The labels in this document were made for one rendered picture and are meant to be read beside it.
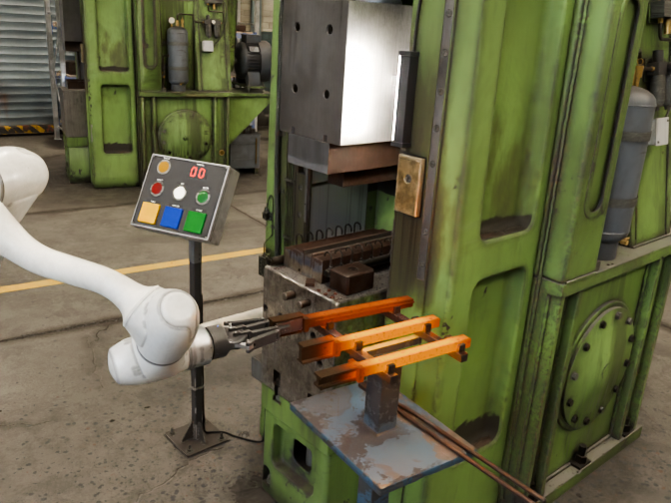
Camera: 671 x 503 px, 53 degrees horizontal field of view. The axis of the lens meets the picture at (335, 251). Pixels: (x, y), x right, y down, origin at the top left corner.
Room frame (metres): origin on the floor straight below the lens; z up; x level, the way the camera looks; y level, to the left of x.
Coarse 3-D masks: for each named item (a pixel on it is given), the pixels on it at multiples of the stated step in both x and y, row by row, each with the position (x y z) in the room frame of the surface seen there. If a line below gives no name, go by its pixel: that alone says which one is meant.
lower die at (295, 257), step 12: (324, 240) 2.23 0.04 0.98; (336, 240) 2.21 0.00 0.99; (348, 240) 2.18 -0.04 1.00; (372, 240) 2.20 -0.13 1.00; (288, 252) 2.11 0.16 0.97; (300, 252) 2.06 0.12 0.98; (324, 252) 2.04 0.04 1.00; (336, 252) 2.06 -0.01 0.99; (348, 252) 2.07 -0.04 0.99; (360, 252) 2.09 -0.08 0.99; (372, 252) 2.12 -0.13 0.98; (384, 252) 2.16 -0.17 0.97; (288, 264) 2.11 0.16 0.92; (300, 264) 2.06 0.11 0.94; (312, 264) 2.01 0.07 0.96; (324, 264) 1.98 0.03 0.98; (336, 264) 2.02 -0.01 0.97; (384, 264) 2.17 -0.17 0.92; (312, 276) 2.01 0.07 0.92; (324, 276) 1.98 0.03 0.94
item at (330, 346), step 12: (396, 324) 1.49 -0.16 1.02; (408, 324) 1.49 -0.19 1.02; (420, 324) 1.50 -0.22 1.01; (432, 324) 1.53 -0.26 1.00; (324, 336) 1.38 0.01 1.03; (348, 336) 1.41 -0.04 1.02; (360, 336) 1.41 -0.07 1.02; (372, 336) 1.42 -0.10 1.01; (384, 336) 1.44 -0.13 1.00; (396, 336) 1.46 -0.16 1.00; (300, 348) 1.33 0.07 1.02; (312, 348) 1.34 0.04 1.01; (324, 348) 1.36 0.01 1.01; (336, 348) 1.36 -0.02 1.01; (348, 348) 1.39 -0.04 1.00; (300, 360) 1.33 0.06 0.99; (312, 360) 1.33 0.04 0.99
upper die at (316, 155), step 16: (304, 144) 2.06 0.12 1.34; (320, 144) 2.01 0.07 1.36; (368, 144) 2.09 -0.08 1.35; (384, 144) 2.13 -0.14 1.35; (288, 160) 2.12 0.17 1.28; (304, 160) 2.06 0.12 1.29; (320, 160) 2.00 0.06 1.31; (336, 160) 2.00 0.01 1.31; (352, 160) 2.04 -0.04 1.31; (368, 160) 2.09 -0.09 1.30; (384, 160) 2.14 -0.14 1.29
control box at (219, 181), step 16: (160, 160) 2.44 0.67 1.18; (176, 160) 2.41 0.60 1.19; (192, 160) 2.39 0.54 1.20; (160, 176) 2.40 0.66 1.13; (176, 176) 2.38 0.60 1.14; (208, 176) 2.34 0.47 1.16; (224, 176) 2.32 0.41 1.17; (144, 192) 2.39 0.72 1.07; (192, 192) 2.32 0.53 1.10; (208, 192) 2.30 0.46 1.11; (224, 192) 2.30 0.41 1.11; (160, 208) 2.33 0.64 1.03; (192, 208) 2.29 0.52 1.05; (208, 208) 2.27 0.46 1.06; (224, 208) 2.30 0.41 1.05; (144, 224) 2.32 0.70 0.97; (208, 224) 2.23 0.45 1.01; (224, 224) 2.30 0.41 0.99; (192, 240) 2.29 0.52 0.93; (208, 240) 2.21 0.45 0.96
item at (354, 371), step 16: (464, 336) 1.44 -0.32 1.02; (400, 352) 1.34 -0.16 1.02; (416, 352) 1.35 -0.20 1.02; (432, 352) 1.37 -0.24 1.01; (448, 352) 1.40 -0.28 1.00; (336, 368) 1.24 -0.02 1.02; (352, 368) 1.25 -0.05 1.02; (368, 368) 1.27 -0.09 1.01; (384, 368) 1.29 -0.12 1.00; (320, 384) 1.21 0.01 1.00; (336, 384) 1.23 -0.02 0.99
